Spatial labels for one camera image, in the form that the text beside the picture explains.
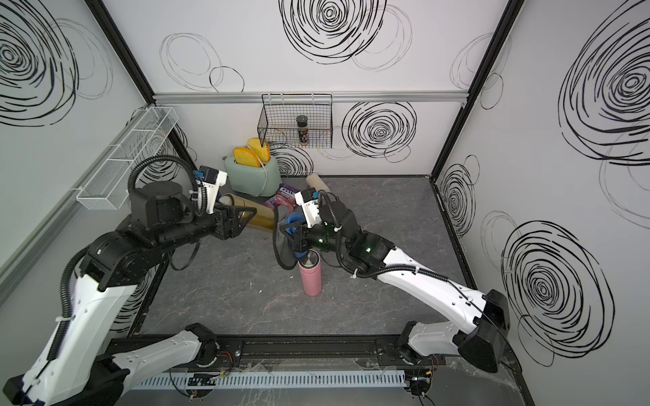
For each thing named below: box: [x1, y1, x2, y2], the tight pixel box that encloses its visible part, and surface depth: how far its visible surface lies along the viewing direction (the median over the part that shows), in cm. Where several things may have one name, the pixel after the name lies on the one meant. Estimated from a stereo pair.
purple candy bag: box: [264, 183, 302, 213], surface depth 111 cm
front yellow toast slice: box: [232, 147, 262, 168], surface depth 103 cm
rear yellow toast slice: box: [247, 137, 271, 164], surface depth 107 cm
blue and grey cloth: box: [272, 205, 309, 270], surface depth 65 cm
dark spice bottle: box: [296, 115, 310, 146], surface depth 88 cm
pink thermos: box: [297, 248, 323, 297], surface depth 72 cm
